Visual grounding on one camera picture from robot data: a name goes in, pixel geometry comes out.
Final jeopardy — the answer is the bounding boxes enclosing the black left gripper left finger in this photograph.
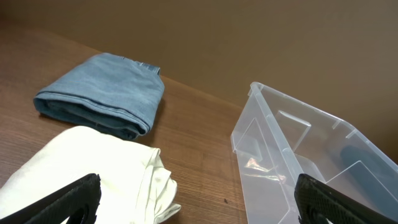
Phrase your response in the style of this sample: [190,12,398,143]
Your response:
[1,173,101,224]

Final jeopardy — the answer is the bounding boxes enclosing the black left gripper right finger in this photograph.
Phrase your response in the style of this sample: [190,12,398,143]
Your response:
[294,174,397,224]

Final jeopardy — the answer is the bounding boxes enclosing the clear plastic storage container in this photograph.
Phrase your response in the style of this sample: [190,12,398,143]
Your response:
[231,82,397,224]

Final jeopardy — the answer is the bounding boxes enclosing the folded cream white garment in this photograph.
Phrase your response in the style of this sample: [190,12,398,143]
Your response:
[1,126,181,223]

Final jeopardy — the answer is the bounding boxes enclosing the folded blue denim jeans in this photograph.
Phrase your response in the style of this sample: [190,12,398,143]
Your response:
[33,53,165,141]

